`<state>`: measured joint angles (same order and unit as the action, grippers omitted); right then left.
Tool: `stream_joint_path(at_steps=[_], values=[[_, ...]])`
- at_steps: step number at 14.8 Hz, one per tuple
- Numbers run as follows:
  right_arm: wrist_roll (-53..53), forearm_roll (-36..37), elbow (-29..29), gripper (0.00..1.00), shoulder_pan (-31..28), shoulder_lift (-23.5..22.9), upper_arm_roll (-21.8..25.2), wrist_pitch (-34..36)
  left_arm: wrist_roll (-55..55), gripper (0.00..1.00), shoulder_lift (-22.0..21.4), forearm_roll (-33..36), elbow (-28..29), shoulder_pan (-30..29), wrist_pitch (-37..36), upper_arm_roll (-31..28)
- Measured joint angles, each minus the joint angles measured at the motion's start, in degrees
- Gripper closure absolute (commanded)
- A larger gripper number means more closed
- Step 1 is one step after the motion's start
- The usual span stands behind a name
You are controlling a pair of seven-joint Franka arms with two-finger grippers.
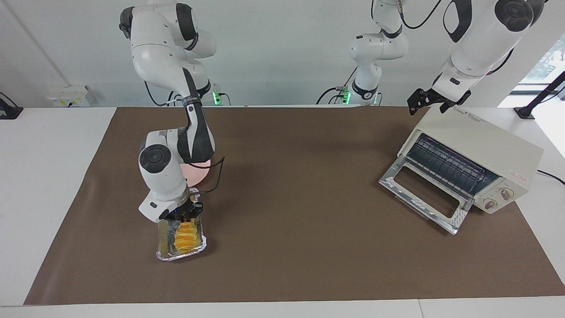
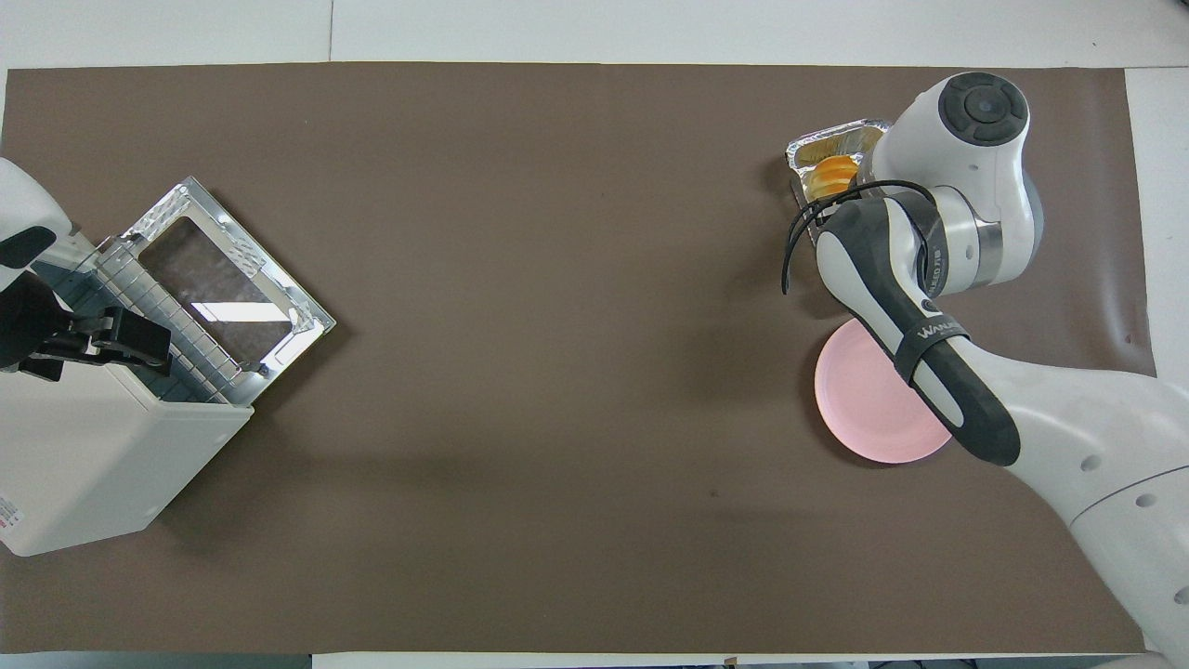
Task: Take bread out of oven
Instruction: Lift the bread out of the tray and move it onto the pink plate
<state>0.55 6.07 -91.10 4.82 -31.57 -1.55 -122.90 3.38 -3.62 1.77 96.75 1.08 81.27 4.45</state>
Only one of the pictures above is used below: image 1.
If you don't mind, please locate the yellow braided bread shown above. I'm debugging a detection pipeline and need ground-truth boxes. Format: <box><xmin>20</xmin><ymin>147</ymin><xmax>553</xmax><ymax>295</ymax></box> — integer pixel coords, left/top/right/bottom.
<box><xmin>174</xmin><ymin>220</ymin><xmax>198</xmax><ymax>254</ymax></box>

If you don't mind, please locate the aluminium foil tray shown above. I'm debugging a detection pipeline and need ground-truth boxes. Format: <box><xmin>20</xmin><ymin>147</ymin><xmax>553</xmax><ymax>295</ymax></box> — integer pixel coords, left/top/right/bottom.
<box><xmin>155</xmin><ymin>214</ymin><xmax>208</xmax><ymax>262</ymax></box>

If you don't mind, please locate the white toaster oven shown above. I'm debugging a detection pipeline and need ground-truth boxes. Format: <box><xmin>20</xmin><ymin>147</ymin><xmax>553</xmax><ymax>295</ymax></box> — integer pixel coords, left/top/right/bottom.
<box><xmin>397</xmin><ymin>104</ymin><xmax>545</xmax><ymax>215</ymax></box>

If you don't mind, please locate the glass oven door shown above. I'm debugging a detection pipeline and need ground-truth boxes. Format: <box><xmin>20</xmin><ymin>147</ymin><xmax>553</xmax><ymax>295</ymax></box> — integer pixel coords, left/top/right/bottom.
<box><xmin>378</xmin><ymin>155</ymin><xmax>474</xmax><ymax>235</ymax></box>

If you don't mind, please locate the pink round plate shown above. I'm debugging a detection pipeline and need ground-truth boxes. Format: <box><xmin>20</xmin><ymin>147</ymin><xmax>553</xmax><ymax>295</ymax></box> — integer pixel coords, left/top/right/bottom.
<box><xmin>180</xmin><ymin>159</ymin><xmax>214</xmax><ymax>188</ymax></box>

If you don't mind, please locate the brown table mat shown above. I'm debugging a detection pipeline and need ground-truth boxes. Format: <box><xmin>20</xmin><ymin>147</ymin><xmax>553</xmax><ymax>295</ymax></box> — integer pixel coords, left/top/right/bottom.
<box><xmin>23</xmin><ymin>106</ymin><xmax>565</xmax><ymax>306</ymax></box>

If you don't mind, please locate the black table clamp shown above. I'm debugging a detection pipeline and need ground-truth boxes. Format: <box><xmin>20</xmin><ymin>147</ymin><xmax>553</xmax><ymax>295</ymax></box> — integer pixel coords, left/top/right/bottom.
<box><xmin>0</xmin><ymin>91</ymin><xmax>24</xmax><ymax>120</ymax></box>

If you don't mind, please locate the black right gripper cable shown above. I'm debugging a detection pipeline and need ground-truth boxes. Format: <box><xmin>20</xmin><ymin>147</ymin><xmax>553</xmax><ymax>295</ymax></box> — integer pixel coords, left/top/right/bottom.
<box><xmin>144</xmin><ymin>81</ymin><xmax>226</xmax><ymax>196</ymax></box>

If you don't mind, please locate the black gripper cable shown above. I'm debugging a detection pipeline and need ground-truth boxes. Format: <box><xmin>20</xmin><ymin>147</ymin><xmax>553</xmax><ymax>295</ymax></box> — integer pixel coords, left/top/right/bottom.
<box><xmin>144</xmin><ymin>81</ymin><xmax>226</xmax><ymax>196</ymax></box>
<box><xmin>396</xmin><ymin>0</ymin><xmax>443</xmax><ymax>30</ymax></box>

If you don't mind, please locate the metal oven wire rack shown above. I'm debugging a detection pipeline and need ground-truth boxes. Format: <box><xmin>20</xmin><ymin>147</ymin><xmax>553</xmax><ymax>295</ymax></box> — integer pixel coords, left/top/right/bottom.
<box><xmin>405</xmin><ymin>134</ymin><xmax>500</xmax><ymax>198</ymax></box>

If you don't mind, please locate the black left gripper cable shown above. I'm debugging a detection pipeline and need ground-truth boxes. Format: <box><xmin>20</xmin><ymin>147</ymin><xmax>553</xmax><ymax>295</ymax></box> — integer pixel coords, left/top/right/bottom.
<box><xmin>396</xmin><ymin>0</ymin><xmax>443</xmax><ymax>30</ymax></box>

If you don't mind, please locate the black left arm base cable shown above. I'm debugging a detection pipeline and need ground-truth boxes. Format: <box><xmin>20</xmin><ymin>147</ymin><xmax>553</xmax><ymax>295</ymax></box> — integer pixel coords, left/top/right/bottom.
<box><xmin>315</xmin><ymin>66</ymin><xmax>356</xmax><ymax>106</ymax></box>

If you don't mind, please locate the black camera stand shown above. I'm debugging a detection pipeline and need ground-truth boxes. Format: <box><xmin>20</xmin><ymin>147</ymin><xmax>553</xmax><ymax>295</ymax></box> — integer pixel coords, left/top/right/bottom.
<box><xmin>514</xmin><ymin>71</ymin><xmax>565</xmax><ymax>120</ymax></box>

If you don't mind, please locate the black oven power cable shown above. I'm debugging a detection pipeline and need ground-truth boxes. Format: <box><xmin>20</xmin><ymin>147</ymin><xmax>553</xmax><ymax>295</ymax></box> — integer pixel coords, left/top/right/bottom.
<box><xmin>536</xmin><ymin>170</ymin><xmax>565</xmax><ymax>186</ymax></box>

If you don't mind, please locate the white wall power socket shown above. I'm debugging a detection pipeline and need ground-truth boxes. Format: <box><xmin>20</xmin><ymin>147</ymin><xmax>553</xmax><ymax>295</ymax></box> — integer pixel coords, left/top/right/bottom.
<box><xmin>46</xmin><ymin>86</ymin><xmax>91</xmax><ymax>108</ymax></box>

